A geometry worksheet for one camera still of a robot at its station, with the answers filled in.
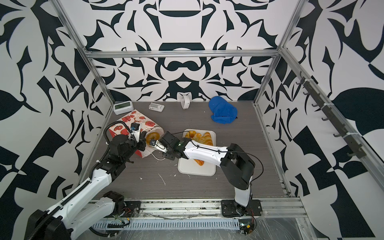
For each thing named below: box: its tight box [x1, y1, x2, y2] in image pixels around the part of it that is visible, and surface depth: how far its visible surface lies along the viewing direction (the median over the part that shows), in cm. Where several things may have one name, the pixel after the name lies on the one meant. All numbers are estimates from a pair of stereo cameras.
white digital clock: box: [113, 100, 134, 116], surface depth 114 cm
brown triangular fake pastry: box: [193, 158, 205, 166], surface depth 89 cm
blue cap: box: [208, 96, 238, 125], surface depth 113 cm
